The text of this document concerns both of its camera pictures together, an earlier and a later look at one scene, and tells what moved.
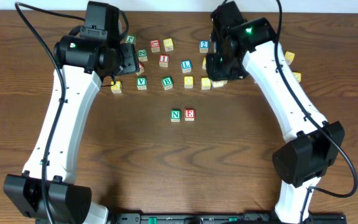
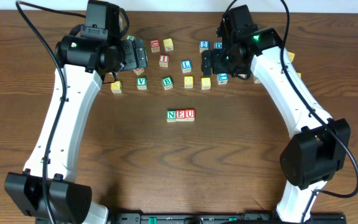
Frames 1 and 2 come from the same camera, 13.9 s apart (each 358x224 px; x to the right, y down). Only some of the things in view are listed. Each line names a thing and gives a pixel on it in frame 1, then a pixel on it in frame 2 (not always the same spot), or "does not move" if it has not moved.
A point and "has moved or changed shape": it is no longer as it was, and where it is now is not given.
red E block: x=189 y=114 → x=180 y=115
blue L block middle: x=186 y=66 does not move
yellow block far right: x=289 y=57 does not move
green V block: x=141 y=83 does not move
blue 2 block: x=204 y=46 does not move
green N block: x=175 y=116 has moved or changed shape
